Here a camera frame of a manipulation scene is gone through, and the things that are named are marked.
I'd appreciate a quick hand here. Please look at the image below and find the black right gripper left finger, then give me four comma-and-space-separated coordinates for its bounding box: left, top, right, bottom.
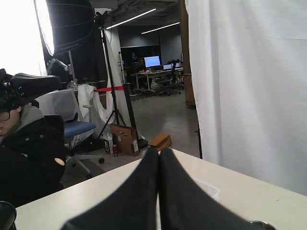
62, 147, 158, 230

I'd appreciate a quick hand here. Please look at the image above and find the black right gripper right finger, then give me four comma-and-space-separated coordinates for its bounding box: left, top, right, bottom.
158, 149, 257, 230

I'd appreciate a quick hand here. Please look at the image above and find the steel cup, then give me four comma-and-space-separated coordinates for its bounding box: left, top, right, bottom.
249, 220, 277, 230

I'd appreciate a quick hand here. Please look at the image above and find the white perforated plastic basket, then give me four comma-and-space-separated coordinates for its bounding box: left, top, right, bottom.
192, 177, 220, 201

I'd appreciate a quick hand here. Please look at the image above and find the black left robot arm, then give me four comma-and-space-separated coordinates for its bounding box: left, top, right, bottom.
0, 201, 17, 230

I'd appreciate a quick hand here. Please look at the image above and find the red drink can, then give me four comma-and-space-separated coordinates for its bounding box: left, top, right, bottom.
112, 145, 118, 157

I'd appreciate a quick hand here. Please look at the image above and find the small brown cardboard box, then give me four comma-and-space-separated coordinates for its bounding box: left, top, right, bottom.
148, 133, 172, 151

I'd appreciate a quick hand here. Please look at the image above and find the open cardboard box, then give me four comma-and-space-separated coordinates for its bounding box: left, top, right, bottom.
110, 124, 140, 156

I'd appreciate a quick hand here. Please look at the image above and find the white carton box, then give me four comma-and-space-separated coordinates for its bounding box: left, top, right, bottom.
104, 134, 113, 154

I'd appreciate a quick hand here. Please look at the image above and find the white cloth on chair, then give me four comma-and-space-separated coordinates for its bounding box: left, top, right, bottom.
78, 41, 122, 125

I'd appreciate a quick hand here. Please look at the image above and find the person in black jacket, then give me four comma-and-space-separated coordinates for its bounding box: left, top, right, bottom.
0, 68, 67, 208

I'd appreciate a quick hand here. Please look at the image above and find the red barrier tape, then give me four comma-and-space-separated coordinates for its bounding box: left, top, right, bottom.
94, 86, 124, 92

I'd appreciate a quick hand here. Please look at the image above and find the blue office chair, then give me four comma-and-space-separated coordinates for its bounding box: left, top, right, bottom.
36, 90, 105, 179

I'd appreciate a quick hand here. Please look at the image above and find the lit computer monitor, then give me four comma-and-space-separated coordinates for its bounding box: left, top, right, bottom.
144, 56, 161, 68

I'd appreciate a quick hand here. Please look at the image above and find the white backdrop curtain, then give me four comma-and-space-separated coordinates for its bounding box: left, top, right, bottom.
186, 0, 307, 195

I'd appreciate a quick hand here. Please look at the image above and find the black light stand tripod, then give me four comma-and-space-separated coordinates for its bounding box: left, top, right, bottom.
95, 11, 137, 138

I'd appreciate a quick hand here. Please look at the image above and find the black softbox light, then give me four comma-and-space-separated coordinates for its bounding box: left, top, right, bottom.
34, 0, 94, 57

